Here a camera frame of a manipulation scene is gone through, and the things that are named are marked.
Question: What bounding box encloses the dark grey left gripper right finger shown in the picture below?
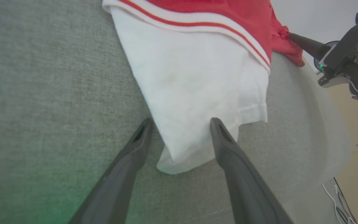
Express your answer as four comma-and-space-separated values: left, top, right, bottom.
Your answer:
209, 117, 294, 224

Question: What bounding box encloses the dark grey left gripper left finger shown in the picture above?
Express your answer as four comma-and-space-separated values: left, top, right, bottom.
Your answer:
69, 118, 154, 224

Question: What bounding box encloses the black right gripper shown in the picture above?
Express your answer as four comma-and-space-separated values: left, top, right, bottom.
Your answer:
288, 17, 358, 103

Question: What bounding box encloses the red shirt with striped trim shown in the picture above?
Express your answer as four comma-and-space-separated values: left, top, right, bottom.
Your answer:
102, 0, 305, 175

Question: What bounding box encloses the white floor cable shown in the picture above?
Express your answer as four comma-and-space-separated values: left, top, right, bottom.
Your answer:
322, 183, 355, 224

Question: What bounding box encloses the dark floor cable bundle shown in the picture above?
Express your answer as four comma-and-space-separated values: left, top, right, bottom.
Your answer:
334, 185, 358, 224

